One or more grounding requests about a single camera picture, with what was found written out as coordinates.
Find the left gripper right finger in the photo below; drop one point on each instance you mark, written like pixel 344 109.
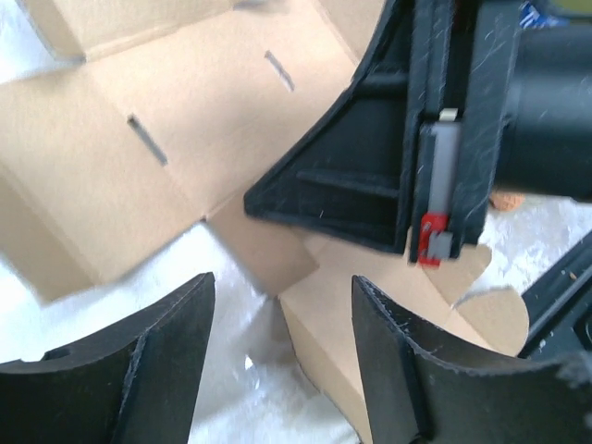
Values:
pixel 423 384

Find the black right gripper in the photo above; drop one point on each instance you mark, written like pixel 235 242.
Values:
pixel 342 177

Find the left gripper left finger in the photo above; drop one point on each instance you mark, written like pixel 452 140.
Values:
pixel 135 381

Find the brown cardboard box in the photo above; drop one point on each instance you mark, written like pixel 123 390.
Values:
pixel 124 122

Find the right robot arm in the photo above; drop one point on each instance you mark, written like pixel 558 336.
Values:
pixel 546 140

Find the pink toy ice cream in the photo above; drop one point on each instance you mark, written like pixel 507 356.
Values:
pixel 506 202

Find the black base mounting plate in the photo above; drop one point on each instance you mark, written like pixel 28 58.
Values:
pixel 559 306

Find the olive green plastic basket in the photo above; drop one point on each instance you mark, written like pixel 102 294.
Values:
pixel 538 14

